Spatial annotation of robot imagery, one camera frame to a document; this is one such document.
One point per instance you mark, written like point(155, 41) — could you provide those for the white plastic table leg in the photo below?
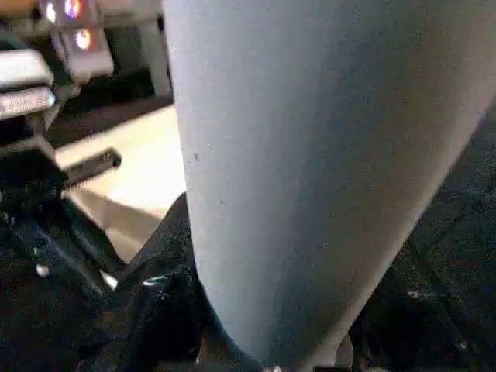
point(290, 155)

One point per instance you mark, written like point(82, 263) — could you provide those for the black work mat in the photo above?
point(480, 174)

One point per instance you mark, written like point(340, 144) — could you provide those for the computer case with glowing fans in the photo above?
point(77, 38)

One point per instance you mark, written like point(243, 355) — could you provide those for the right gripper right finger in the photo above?
point(426, 341)

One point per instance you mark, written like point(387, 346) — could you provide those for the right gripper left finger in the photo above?
point(170, 310)

